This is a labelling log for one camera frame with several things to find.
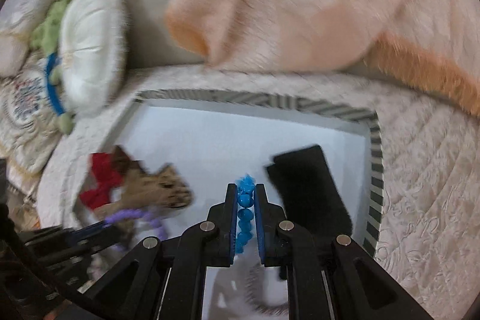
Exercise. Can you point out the leopard print ribbon bow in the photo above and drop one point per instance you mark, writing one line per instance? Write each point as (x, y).
(165, 189)

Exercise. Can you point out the cream bolster pillow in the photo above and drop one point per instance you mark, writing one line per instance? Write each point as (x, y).
(16, 30)

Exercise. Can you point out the quilted beige bedspread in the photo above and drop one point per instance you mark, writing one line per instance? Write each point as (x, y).
(429, 238)

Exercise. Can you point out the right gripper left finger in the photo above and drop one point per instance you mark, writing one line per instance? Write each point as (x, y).
(221, 245)

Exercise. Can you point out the striped black white tray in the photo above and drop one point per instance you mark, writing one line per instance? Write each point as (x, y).
(215, 138)

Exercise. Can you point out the round white satin pillow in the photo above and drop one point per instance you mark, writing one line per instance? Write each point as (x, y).
(93, 51)

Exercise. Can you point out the embroidered floral cushion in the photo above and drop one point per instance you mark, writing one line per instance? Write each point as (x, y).
(29, 132)

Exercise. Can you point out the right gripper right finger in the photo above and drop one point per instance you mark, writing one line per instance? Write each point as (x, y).
(271, 247)

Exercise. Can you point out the peach fringed blanket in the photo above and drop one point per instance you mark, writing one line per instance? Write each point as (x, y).
(429, 45)

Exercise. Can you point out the green blue plush toy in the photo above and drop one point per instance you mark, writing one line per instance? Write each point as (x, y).
(45, 37)

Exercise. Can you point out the red satin bow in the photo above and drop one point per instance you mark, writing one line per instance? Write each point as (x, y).
(108, 171)

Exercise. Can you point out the black velvet pouch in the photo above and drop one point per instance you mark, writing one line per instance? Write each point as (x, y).
(308, 192)

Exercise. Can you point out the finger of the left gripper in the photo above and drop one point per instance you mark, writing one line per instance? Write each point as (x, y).
(58, 238)

